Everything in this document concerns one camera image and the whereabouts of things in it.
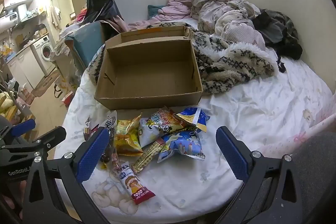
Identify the dark clothes pile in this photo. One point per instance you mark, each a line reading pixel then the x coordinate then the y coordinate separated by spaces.
pixel 278 29

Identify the small red white snack packet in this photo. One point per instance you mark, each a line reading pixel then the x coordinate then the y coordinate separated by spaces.
pixel 88 129

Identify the fuzzy black patterned blanket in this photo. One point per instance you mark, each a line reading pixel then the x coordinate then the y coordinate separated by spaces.
pixel 231 66

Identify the white floral bed sheet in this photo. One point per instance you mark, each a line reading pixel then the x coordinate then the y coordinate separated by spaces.
pixel 236 108

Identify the blue cartoon snack packet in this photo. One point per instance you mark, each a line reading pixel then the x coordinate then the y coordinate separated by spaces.
pixel 183 145

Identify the brown sausage stick packet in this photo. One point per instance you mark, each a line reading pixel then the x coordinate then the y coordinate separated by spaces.
pixel 114 159

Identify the hanging white towel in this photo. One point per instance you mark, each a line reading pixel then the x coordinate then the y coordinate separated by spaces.
pixel 54 16

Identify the white orange snack bag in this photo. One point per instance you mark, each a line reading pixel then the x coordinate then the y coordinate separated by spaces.
pixel 155 129

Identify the teal pillow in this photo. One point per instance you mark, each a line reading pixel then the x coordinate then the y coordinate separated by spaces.
pixel 155 11

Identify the blue gold snack packet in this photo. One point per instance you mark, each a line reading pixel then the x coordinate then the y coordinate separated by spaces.
pixel 195 116

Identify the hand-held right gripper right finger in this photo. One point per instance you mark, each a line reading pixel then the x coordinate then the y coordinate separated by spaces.
pixel 232 154

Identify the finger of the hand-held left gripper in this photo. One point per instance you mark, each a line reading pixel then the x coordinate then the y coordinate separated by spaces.
pixel 51 136
pixel 23 126

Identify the white washing machine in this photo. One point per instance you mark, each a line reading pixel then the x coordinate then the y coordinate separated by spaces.
pixel 44 52

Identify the red box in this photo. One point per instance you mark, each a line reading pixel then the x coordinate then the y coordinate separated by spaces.
pixel 68 99

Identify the teal chair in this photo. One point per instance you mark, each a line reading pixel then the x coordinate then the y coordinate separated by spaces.
pixel 86 37

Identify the white crumpled quilt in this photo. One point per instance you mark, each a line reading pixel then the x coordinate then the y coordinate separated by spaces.
pixel 225 19

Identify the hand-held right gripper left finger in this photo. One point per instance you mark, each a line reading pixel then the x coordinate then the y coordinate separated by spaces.
pixel 93 154

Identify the white snack stick packet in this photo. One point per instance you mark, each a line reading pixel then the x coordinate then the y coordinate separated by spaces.
pixel 135 184

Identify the cardboard box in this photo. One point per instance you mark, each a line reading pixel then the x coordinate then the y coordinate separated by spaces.
pixel 147 77

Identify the white kitchen cabinet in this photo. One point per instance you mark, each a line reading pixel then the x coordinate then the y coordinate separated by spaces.
pixel 23 69

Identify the person's grey trousers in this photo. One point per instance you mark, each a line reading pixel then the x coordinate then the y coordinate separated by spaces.
pixel 315 161

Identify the yellow white bag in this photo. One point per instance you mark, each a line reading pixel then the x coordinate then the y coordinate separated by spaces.
pixel 65 85

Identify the gold wafer bar packet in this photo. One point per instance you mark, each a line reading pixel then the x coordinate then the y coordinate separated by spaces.
pixel 145 158

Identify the yellow snack packet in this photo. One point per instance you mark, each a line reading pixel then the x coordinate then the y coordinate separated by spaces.
pixel 126 140

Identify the white brown snack packet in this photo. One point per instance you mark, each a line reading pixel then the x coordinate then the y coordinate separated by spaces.
pixel 110 123

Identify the brown door mat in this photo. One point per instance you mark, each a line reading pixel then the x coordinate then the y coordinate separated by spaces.
pixel 44 86

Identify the pink quilt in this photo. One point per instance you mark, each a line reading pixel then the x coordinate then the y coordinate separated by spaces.
pixel 178 6

